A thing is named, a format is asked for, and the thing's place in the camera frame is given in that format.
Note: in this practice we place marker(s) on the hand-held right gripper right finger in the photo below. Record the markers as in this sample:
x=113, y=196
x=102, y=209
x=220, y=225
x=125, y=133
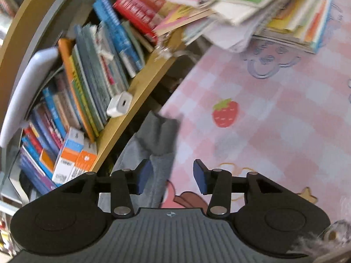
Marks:
x=201, y=176

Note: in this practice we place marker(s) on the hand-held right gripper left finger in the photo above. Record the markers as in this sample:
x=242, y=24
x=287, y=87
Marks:
x=144, y=176

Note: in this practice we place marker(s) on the grey sweatpants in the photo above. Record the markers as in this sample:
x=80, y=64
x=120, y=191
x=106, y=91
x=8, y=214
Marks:
x=159, y=142

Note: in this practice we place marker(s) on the white charger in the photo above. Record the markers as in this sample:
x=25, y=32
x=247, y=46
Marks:
x=119, y=104

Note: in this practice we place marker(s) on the orange blue white box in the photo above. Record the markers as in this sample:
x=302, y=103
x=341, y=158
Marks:
x=67, y=156

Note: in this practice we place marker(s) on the wooden bookshelf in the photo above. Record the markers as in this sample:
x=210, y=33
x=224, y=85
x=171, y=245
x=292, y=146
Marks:
x=142, y=87

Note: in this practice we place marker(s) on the pink checked cartoon desk mat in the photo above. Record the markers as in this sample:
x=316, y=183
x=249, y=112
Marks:
x=274, y=115

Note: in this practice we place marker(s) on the row of books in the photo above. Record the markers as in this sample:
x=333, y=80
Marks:
x=90, y=87

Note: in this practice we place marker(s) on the grey fluffy sleeve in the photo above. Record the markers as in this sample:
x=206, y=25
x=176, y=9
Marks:
x=309, y=245

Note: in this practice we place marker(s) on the beaded trinket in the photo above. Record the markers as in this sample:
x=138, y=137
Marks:
x=166, y=49

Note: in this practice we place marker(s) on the stack of booklets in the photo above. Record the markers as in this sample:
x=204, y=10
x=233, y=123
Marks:
x=260, y=5

